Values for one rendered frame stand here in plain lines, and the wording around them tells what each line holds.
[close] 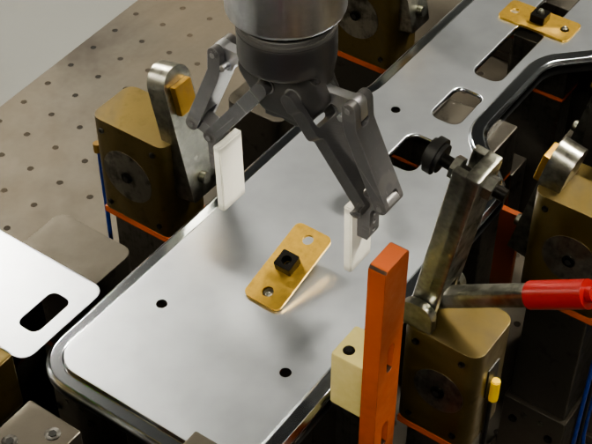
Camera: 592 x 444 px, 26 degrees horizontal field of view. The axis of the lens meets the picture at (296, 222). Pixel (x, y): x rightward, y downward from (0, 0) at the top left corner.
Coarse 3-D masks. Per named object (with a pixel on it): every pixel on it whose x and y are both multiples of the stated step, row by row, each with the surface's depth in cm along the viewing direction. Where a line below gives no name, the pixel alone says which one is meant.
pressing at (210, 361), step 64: (512, 0) 142; (448, 64) 133; (576, 64) 134; (384, 128) 126; (448, 128) 126; (256, 192) 119; (320, 192) 119; (192, 256) 113; (256, 256) 113; (128, 320) 108; (192, 320) 108; (256, 320) 108; (320, 320) 108; (64, 384) 103; (128, 384) 103; (192, 384) 103; (256, 384) 103; (320, 384) 103
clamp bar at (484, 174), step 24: (432, 144) 91; (432, 168) 91; (456, 168) 89; (480, 168) 90; (456, 192) 90; (480, 192) 90; (504, 192) 90; (456, 216) 92; (480, 216) 95; (432, 240) 95; (456, 240) 93; (432, 264) 96; (456, 264) 97; (432, 288) 98
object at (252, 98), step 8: (264, 80) 96; (256, 88) 97; (264, 88) 96; (248, 96) 98; (256, 96) 97; (264, 96) 97; (240, 104) 99; (248, 104) 99; (256, 104) 99; (232, 112) 101; (240, 112) 101; (248, 112) 103; (224, 120) 102; (232, 120) 102; (216, 128) 104; (224, 128) 103; (208, 136) 105; (216, 136) 104
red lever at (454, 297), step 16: (448, 288) 100; (464, 288) 99; (480, 288) 97; (496, 288) 96; (512, 288) 95; (528, 288) 94; (544, 288) 92; (560, 288) 91; (576, 288) 90; (448, 304) 100; (464, 304) 98; (480, 304) 97; (496, 304) 96; (512, 304) 95; (528, 304) 94; (544, 304) 93; (560, 304) 92; (576, 304) 91
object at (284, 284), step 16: (304, 224) 113; (288, 240) 112; (320, 240) 111; (272, 256) 111; (288, 256) 110; (304, 256) 111; (320, 256) 111; (272, 272) 110; (288, 272) 109; (304, 272) 110; (256, 288) 110; (272, 288) 110; (288, 288) 109; (272, 304) 109
